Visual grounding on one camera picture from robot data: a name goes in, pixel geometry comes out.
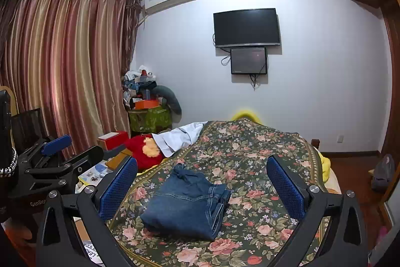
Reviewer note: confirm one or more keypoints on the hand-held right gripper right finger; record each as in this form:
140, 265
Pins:
286, 188

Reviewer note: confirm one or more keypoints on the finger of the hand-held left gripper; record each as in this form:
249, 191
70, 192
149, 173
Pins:
87, 157
57, 143

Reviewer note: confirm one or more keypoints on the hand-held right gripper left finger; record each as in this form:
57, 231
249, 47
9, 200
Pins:
120, 188

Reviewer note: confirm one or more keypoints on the blue denim jeans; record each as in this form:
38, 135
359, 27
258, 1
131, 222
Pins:
184, 204

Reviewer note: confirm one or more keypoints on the person's left forearm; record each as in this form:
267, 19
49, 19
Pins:
17, 235

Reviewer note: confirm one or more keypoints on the printed paper leaflets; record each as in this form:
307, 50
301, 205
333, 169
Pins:
92, 174

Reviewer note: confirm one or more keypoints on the brown cardboard box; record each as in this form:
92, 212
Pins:
117, 160

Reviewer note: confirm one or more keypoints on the red box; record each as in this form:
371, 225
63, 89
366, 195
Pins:
115, 142

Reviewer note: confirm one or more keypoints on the black mesh chair back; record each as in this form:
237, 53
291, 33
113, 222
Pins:
28, 126

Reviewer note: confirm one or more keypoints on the red plush toy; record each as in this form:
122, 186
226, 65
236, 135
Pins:
140, 151

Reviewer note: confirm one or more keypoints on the floral blanket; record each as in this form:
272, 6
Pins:
250, 160

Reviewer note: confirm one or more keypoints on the white bed mattress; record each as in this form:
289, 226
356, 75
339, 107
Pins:
332, 184

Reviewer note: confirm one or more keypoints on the green cloth covered table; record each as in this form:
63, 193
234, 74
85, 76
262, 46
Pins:
150, 120

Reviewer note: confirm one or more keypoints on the white shirt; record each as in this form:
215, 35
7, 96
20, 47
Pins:
178, 138

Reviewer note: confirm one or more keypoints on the striped pink curtain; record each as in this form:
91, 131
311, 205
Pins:
62, 66

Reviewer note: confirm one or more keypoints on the orange box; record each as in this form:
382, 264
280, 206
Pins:
147, 104

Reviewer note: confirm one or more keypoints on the pile of clutter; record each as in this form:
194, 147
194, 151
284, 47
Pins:
137, 82

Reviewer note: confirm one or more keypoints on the grey bag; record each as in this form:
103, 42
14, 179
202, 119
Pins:
382, 173

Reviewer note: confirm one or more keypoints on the grey neck pillow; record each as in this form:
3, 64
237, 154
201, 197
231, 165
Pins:
172, 98

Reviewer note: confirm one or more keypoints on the pink cloth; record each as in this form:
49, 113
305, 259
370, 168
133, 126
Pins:
382, 235

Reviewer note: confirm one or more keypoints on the small black monitor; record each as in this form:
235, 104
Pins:
248, 60

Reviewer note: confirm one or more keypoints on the wooden bed post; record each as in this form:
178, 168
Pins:
316, 143

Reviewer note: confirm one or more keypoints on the white wall socket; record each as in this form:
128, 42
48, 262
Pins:
340, 138

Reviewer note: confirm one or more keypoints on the black wall television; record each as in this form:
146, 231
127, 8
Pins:
247, 26

